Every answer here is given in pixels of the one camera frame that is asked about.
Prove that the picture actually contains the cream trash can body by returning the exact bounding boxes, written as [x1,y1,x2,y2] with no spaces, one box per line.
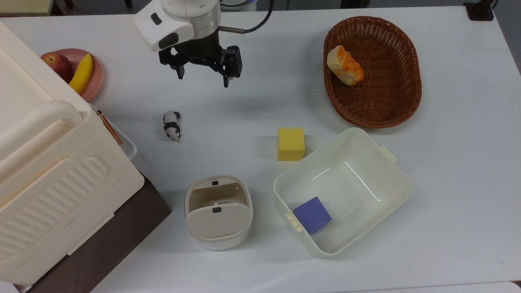
[185,175,254,251]

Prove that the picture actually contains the red apple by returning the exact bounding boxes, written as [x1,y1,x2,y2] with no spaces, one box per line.
[41,52,75,84]

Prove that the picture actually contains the panda toy figure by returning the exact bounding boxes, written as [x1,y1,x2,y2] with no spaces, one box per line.
[163,110,182,143]

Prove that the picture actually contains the brown box with white handle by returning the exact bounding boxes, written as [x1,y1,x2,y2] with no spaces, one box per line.
[24,104,173,293]

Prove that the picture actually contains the cream plastic storage box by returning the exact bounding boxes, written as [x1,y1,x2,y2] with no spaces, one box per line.
[0,20,145,287]

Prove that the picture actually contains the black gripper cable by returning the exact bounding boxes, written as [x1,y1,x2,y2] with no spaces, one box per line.
[219,0,275,35]

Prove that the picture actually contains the yellow banana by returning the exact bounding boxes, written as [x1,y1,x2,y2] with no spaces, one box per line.
[69,54,94,95]

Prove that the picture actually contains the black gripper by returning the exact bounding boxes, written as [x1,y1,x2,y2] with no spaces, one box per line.
[158,35,243,88]

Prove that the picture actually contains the yellow foam cube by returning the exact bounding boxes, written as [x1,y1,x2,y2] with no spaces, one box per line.
[278,127,306,162]

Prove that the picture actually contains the pink plate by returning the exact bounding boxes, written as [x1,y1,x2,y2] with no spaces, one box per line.
[53,48,105,103]

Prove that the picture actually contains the white plastic tub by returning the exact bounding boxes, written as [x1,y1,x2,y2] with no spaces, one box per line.
[274,127,414,258]

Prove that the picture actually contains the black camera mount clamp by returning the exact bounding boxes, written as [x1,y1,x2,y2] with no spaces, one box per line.
[463,0,499,21]

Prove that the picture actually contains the purple foam cube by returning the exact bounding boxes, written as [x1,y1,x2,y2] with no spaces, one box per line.
[293,197,332,234]

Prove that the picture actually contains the orange toy bread loaf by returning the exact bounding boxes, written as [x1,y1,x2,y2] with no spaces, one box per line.
[327,45,365,86]

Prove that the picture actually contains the brown wicker basket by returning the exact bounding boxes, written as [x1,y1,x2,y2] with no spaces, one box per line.
[324,16,422,129]

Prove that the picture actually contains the cream trash can lid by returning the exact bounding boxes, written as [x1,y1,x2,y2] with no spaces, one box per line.
[186,203,249,239]

